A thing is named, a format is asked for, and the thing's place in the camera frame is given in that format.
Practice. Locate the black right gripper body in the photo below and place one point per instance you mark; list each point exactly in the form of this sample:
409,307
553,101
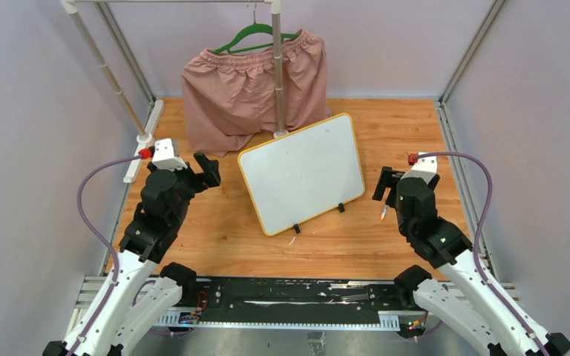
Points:
392,198

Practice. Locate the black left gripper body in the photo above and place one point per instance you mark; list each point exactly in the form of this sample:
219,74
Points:
189,182

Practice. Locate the white whiteboard marker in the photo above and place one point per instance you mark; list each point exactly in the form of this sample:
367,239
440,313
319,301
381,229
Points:
384,212

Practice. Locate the yellow framed whiteboard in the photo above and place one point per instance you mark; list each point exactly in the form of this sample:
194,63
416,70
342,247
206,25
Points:
301,175

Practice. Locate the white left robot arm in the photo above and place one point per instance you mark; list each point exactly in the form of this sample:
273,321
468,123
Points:
118,318

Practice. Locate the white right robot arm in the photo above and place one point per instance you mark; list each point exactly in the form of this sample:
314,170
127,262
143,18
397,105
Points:
489,319

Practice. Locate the metal whiteboard stand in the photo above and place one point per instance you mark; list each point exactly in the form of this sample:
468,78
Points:
319,218

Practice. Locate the white clothes rack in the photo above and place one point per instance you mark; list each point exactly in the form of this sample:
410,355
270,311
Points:
145,132

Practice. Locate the pink shorts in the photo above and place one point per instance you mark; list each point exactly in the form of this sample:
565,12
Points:
230,98

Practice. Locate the green clothes hanger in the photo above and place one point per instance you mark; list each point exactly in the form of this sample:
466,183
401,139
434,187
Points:
259,36

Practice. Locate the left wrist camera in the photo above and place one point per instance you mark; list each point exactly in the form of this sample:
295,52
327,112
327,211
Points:
166,155

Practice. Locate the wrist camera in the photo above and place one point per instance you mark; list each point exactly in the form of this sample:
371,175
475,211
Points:
166,155
424,168

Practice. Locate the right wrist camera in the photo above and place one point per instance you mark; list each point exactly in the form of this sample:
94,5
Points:
424,168

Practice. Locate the aluminium cage frame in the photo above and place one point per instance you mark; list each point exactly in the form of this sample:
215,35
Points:
395,66

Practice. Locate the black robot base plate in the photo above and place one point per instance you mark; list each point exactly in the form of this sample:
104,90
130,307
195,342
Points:
293,304

